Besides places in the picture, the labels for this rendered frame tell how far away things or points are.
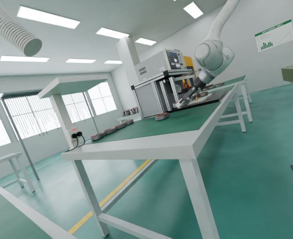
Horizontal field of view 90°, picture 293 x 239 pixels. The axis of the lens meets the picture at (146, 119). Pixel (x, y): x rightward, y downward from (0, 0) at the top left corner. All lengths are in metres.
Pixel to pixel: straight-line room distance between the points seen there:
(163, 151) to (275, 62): 6.38
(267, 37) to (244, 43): 0.63
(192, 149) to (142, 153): 0.21
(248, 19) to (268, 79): 2.16
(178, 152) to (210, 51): 0.49
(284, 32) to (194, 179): 6.46
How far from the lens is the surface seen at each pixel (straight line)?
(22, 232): 0.45
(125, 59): 5.83
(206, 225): 0.73
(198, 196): 0.65
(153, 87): 1.39
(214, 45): 0.82
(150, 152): 0.59
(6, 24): 1.52
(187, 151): 0.51
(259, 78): 6.74
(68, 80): 1.01
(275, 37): 6.79
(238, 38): 6.81
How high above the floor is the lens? 0.93
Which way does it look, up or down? 7 degrees down
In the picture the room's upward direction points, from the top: 18 degrees counter-clockwise
